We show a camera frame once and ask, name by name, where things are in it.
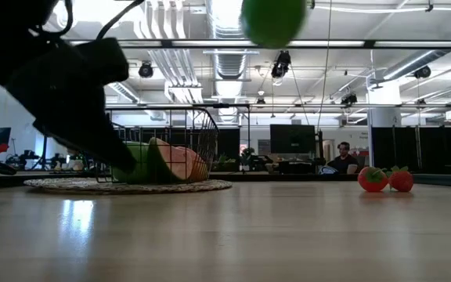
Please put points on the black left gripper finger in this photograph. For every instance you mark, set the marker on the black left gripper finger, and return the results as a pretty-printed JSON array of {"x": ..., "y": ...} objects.
[{"x": 104, "y": 145}]

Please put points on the watermelon slice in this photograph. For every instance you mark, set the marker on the watermelon slice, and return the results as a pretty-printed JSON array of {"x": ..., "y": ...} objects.
[{"x": 178, "y": 160}]

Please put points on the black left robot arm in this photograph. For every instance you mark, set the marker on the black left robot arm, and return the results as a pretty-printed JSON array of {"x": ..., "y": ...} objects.
[{"x": 10, "y": 31}]

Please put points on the round woven wicker placemat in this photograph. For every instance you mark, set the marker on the round woven wicker placemat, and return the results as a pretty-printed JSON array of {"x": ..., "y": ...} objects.
[{"x": 73, "y": 186}]

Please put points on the black ceiling spotlight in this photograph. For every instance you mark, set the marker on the black ceiling spotlight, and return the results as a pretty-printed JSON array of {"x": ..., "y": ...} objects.
[
  {"x": 281, "y": 64},
  {"x": 422, "y": 72},
  {"x": 146, "y": 69}
]

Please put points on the black television screen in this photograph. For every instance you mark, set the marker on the black television screen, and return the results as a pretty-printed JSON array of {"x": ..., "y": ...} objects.
[{"x": 292, "y": 139}]

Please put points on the person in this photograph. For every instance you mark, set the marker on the person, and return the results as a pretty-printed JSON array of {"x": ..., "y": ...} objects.
[{"x": 343, "y": 160}]

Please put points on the white building pillar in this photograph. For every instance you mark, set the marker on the white building pillar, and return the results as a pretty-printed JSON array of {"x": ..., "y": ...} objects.
[{"x": 384, "y": 117}]

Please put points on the silver ventilation duct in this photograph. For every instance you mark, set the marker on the silver ventilation duct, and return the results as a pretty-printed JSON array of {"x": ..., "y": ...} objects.
[{"x": 229, "y": 62}]

